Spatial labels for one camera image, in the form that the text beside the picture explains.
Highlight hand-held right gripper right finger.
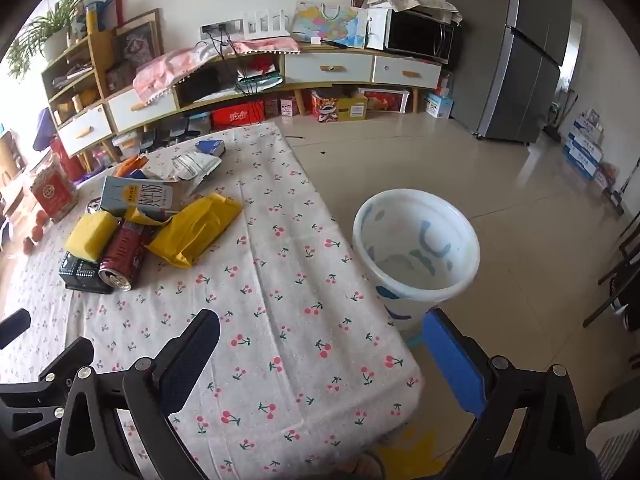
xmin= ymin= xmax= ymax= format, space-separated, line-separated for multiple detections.
xmin=421 ymin=307 xmax=587 ymax=480

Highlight yellow floor mat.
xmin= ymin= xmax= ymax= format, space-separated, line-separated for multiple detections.
xmin=375 ymin=422 xmax=451 ymax=476

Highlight black microwave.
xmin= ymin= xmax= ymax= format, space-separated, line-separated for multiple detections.
xmin=384 ymin=9 xmax=457 ymax=63

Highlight black cable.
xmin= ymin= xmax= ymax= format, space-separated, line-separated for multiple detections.
xmin=207 ymin=25 xmax=267 ymax=127

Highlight white foil pouch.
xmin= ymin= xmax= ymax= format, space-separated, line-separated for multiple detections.
xmin=171 ymin=152 xmax=222 ymax=181

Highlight red soda can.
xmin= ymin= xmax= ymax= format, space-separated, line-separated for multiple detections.
xmin=98 ymin=220 xmax=156 ymax=293

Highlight green white folded items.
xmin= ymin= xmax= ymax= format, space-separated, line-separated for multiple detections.
xmin=236 ymin=71 xmax=285 ymax=95

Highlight cherry print tablecloth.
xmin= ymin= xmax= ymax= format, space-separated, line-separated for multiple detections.
xmin=0 ymin=122 xmax=423 ymax=480

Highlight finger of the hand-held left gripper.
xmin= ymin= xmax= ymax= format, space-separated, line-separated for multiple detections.
xmin=0 ymin=337 xmax=96 ymax=426
xmin=0 ymin=309 xmax=32 ymax=349

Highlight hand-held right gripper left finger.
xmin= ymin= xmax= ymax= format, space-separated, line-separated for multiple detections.
xmin=54 ymin=309 xmax=221 ymax=480

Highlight grey paper carton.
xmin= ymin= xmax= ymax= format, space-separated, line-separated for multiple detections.
xmin=100 ymin=176 xmax=183 ymax=221

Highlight canister with red label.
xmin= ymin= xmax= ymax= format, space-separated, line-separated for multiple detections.
xmin=29 ymin=162 xmax=80 ymax=223

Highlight wall power strip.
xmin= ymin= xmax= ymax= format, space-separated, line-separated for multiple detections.
xmin=201 ymin=20 xmax=243 ymax=41

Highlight white picket rack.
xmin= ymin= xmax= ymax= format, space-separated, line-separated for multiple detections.
xmin=241 ymin=8 xmax=290 ymax=40

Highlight red gift bag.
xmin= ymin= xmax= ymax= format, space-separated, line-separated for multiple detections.
xmin=50 ymin=137 xmax=87 ymax=182

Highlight clear storage box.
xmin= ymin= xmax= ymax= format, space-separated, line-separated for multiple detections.
xmin=112 ymin=132 xmax=143 ymax=161

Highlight orange peel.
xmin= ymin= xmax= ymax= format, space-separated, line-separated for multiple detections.
xmin=116 ymin=155 xmax=151 ymax=178

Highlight stack of blue white cartons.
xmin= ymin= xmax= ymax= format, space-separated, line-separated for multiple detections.
xmin=562 ymin=110 xmax=608 ymax=181

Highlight white drawer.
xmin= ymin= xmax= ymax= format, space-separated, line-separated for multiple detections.
xmin=372 ymin=56 xmax=443 ymax=90
xmin=57 ymin=107 xmax=113 ymax=156
xmin=284 ymin=53 xmax=375 ymax=86
xmin=107 ymin=87 xmax=178 ymax=133

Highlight potted green plant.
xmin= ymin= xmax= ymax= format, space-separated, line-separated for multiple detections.
xmin=5 ymin=0 xmax=98 ymax=78

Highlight wooden TV cabinet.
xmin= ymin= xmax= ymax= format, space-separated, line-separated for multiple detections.
xmin=40 ymin=7 xmax=443 ymax=161

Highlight white plastic bucket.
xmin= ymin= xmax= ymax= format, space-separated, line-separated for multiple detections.
xmin=352 ymin=189 xmax=481 ymax=333

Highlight dark wooden chair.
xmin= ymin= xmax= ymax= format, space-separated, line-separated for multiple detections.
xmin=582 ymin=160 xmax=640 ymax=331

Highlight blue snack box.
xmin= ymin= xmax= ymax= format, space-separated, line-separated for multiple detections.
xmin=195 ymin=140 xmax=227 ymax=160

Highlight yellow plastic packet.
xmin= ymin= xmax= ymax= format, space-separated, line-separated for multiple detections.
xmin=145 ymin=192 xmax=244 ymax=268

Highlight blue white box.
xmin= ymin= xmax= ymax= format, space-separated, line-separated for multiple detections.
xmin=424 ymin=91 xmax=455 ymax=120

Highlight framed picture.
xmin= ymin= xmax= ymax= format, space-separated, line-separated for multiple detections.
xmin=112 ymin=8 xmax=163 ymax=68

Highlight yellow sponge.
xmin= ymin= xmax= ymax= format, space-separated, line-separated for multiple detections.
xmin=65 ymin=211 xmax=121 ymax=263

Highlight black box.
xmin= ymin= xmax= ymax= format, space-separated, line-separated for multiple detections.
xmin=58 ymin=251 xmax=115 ymax=295

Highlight broom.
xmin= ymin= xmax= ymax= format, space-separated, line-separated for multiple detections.
xmin=544 ymin=87 xmax=577 ymax=142

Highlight map print bag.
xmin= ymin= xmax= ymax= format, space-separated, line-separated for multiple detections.
xmin=291 ymin=1 xmax=371 ymax=47

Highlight grey refrigerator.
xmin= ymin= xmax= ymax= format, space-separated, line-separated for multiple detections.
xmin=445 ymin=0 xmax=573 ymax=143

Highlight pink cloth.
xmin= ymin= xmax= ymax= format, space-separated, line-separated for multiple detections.
xmin=132 ymin=37 xmax=301 ymax=103

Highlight red cloth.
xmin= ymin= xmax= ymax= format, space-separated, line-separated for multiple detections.
xmin=250 ymin=56 xmax=281 ymax=76

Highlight black bag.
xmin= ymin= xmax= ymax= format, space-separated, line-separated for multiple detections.
xmin=177 ymin=67 xmax=238 ymax=103

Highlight purple cloth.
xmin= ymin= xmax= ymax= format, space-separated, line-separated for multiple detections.
xmin=32 ymin=110 xmax=58 ymax=153

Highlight floral cloth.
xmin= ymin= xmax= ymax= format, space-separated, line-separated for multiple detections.
xmin=367 ymin=0 xmax=463 ymax=26

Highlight red flat box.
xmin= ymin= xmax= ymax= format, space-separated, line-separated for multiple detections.
xmin=211 ymin=101 xmax=266 ymax=130

